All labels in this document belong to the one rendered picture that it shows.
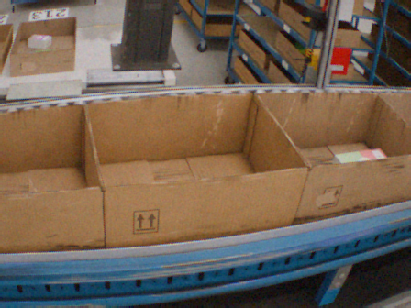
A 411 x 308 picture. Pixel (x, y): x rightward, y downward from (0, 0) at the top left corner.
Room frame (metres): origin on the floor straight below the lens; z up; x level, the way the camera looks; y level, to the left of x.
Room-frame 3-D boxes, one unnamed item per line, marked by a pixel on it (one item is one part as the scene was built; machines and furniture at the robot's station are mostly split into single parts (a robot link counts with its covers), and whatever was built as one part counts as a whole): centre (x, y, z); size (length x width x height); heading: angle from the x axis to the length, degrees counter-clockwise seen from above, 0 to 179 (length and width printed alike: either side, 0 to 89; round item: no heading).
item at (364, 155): (1.02, -0.40, 0.92); 0.16 x 0.11 x 0.07; 115
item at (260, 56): (3.05, -0.32, 0.39); 0.40 x 0.30 x 0.10; 23
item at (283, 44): (2.60, -0.50, 0.59); 0.40 x 0.30 x 0.10; 20
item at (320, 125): (1.04, -0.33, 0.96); 0.39 x 0.29 x 0.17; 112
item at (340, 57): (1.91, -0.46, 0.85); 0.16 x 0.01 x 0.13; 112
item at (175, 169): (0.89, 0.03, 0.96); 0.39 x 0.29 x 0.17; 112
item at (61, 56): (1.82, 0.72, 0.80); 0.38 x 0.28 x 0.10; 19
